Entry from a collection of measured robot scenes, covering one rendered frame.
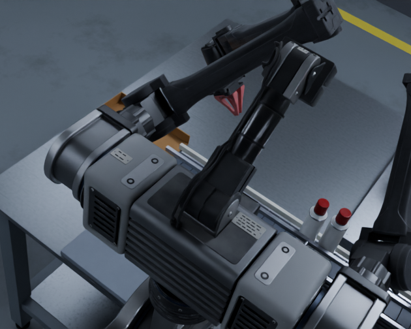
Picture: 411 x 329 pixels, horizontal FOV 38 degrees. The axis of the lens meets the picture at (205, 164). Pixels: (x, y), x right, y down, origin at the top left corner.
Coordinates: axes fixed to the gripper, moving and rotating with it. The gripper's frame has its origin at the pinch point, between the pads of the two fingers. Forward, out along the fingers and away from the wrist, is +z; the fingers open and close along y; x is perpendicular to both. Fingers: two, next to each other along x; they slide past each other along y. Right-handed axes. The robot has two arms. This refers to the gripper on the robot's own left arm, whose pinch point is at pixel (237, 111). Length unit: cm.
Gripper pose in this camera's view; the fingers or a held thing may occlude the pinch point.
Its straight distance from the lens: 162.1
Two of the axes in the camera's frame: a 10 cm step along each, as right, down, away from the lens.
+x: -7.4, 0.2, 6.7
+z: 3.7, 8.5, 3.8
